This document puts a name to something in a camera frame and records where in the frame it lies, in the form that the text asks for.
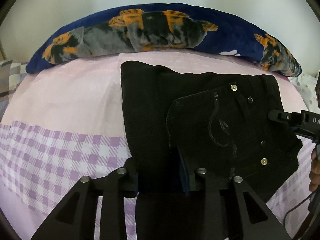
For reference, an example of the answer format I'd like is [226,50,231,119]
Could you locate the pink purple checked bedsheet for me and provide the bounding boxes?
[0,49,316,240]

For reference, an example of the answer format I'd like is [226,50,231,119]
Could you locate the black pants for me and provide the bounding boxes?
[120,61,303,239]

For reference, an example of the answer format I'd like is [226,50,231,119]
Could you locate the grey plaid pillow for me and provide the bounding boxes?
[0,60,27,119]

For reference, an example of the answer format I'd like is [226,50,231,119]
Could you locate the person's right hand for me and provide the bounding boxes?
[309,148,320,192]

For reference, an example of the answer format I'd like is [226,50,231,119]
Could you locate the white confetti patterned duvet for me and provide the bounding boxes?
[289,73,319,114]

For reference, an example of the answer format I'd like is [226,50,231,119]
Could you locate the blue floral plush blanket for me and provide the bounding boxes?
[26,3,302,77]

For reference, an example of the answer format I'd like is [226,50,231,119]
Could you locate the black cable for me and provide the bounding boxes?
[283,192,320,240]

